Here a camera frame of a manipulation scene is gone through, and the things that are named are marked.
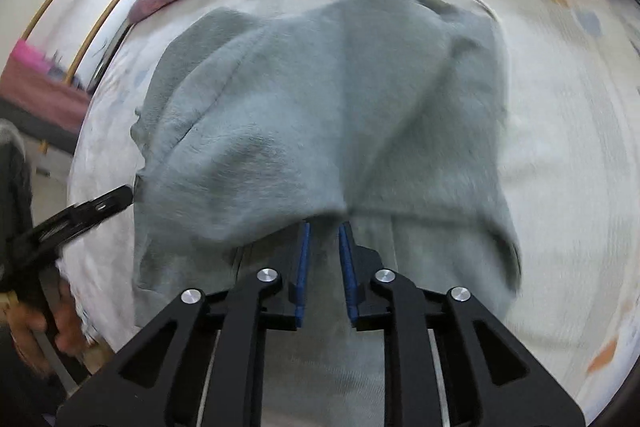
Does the person's left hand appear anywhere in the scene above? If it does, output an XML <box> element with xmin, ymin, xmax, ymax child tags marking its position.
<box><xmin>7</xmin><ymin>279</ymin><xmax>92</xmax><ymax>375</ymax></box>

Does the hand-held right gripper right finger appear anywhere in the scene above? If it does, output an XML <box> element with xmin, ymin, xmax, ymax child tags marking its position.
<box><xmin>338</xmin><ymin>221</ymin><xmax>586</xmax><ymax>427</ymax></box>

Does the white bed sheet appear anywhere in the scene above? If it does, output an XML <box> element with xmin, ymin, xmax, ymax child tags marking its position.
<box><xmin>56</xmin><ymin>0</ymin><xmax>640</xmax><ymax>427</ymax></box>

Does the grey fleece hoodie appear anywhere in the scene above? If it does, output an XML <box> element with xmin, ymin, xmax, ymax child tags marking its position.
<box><xmin>131</xmin><ymin>0</ymin><xmax>523</xmax><ymax>427</ymax></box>

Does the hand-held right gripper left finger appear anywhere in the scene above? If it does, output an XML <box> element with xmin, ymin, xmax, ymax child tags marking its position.
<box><xmin>55</xmin><ymin>220</ymin><xmax>312</xmax><ymax>427</ymax></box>

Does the pink cloth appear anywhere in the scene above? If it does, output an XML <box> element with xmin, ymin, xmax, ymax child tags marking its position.
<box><xmin>0</xmin><ymin>39</ymin><xmax>94</xmax><ymax>126</ymax></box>

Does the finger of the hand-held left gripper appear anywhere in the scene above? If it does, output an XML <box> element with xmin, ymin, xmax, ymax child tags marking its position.
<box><xmin>25</xmin><ymin>186</ymin><xmax>135</xmax><ymax>253</ymax></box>

